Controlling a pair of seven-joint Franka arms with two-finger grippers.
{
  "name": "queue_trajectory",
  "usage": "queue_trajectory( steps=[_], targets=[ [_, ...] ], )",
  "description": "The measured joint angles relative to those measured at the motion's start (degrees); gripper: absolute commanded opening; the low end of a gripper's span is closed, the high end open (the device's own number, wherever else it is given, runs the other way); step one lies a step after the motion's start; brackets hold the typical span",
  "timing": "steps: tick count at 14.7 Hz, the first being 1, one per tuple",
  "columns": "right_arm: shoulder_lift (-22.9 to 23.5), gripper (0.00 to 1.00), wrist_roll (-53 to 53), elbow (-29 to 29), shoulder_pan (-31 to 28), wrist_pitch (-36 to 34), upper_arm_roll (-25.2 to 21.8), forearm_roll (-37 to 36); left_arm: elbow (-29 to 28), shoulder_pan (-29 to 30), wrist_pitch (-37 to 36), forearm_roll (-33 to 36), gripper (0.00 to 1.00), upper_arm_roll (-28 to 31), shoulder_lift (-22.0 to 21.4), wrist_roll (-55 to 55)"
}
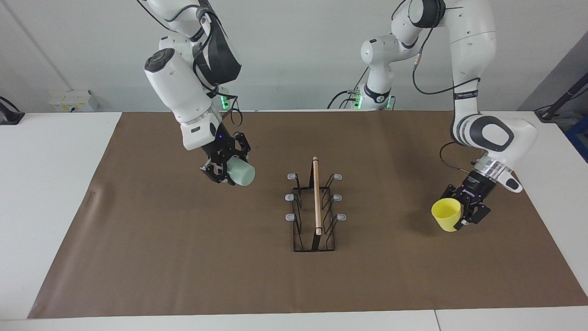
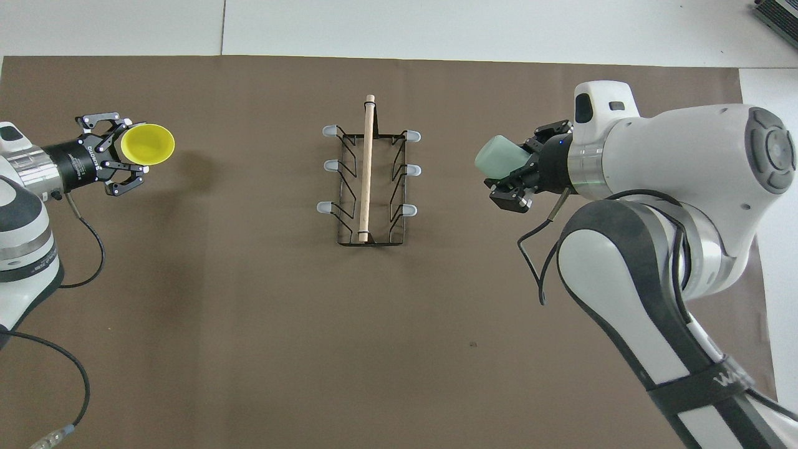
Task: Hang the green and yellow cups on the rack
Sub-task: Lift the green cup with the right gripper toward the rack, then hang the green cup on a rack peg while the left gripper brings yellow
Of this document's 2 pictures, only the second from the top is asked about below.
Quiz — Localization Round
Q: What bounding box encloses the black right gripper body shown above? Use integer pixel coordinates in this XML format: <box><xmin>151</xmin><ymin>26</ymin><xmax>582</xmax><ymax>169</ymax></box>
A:
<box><xmin>529</xmin><ymin>134</ymin><xmax>573</xmax><ymax>193</ymax></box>

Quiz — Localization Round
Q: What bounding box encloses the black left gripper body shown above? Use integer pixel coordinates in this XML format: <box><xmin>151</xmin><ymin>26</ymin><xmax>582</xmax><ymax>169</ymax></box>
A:
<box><xmin>42</xmin><ymin>138</ymin><xmax>104</xmax><ymax>191</ymax></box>

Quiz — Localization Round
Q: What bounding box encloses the pale green plastic cup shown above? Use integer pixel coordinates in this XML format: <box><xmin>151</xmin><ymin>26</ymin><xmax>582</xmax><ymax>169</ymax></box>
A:
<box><xmin>474</xmin><ymin>135</ymin><xmax>531</xmax><ymax>181</ymax></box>

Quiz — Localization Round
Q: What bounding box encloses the yellow plastic cup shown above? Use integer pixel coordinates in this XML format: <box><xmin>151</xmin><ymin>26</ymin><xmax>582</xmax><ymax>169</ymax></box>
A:
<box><xmin>120</xmin><ymin>123</ymin><xmax>176</xmax><ymax>167</ymax></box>

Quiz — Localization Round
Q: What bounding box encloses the brown paper table mat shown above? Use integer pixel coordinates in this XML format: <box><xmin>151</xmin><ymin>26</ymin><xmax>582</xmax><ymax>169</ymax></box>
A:
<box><xmin>0</xmin><ymin>55</ymin><xmax>786</xmax><ymax>449</ymax></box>

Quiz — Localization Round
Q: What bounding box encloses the grey ribbed device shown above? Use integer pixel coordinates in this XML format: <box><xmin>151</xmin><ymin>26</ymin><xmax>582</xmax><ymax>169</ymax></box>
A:
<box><xmin>751</xmin><ymin>0</ymin><xmax>798</xmax><ymax>33</ymax></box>

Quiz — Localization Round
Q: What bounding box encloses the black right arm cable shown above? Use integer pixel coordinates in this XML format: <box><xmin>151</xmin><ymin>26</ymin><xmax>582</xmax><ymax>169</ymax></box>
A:
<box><xmin>517</xmin><ymin>187</ymin><xmax>571</xmax><ymax>306</ymax></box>

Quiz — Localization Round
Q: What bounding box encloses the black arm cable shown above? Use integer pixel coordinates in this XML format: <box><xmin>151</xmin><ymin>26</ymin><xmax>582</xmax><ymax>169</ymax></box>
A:
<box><xmin>517</xmin><ymin>187</ymin><xmax>571</xmax><ymax>306</ymax></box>
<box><xmin>0</xmin><ymin>192</ymin><xmax>106</xmax><ymax>449</ymax></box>

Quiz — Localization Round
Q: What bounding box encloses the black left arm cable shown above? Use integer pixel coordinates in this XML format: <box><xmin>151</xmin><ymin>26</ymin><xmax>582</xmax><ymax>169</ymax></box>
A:
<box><xmin>0</xmin><ymin>192</ymin><xmax>106</xmax><ymax>449</ymax></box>

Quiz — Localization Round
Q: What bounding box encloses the black wire cup rack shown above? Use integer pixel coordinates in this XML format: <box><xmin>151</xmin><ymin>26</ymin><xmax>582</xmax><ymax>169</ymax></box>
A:
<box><xmin>317</xmin><ymin>94</ymin><xmax>422</xmax><ymax>248</ymax></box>

